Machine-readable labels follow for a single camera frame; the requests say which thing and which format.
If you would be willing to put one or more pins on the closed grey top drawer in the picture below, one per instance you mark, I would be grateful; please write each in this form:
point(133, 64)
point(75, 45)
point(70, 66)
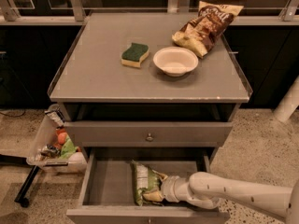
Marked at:
point(148, 133)

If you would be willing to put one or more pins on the brown and cream chip bag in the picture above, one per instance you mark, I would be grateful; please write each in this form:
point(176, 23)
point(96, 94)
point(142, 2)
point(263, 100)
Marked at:
point(201, 34)

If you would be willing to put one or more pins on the green cloth in bin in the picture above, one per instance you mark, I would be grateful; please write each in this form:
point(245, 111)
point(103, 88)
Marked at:
point(68, 149)

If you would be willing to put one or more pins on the green and yellow sponge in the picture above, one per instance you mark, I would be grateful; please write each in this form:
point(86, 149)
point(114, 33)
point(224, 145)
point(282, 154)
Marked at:
point(135, 55)

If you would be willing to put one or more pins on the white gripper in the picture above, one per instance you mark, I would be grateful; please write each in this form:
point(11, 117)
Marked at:
point(168, 187)

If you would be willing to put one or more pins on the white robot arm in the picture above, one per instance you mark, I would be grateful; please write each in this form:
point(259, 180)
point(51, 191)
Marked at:
point(258, 167)

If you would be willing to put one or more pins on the black wheeled stand leg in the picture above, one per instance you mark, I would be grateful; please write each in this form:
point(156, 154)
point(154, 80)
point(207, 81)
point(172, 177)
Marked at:
point(21, 161)

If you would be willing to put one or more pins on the open grey middle drawer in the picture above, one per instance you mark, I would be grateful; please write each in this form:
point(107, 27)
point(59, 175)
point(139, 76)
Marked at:
point(107, 193)

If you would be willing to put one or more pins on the grey drawer cabinet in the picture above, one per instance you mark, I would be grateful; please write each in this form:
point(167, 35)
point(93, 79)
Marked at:
point(93, 85)

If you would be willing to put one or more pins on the orange round object in bin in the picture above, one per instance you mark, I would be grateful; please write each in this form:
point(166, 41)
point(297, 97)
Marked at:
point(62, 138)

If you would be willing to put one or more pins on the clear plastic storage bin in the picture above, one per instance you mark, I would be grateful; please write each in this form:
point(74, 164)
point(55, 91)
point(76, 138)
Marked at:
point(45, 150)

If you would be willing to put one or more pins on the green jalapeno chip bag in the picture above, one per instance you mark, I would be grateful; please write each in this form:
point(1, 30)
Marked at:
point(143, 181)

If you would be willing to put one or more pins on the white paper bowl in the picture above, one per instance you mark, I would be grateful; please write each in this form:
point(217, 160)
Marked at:
point(175, 61)

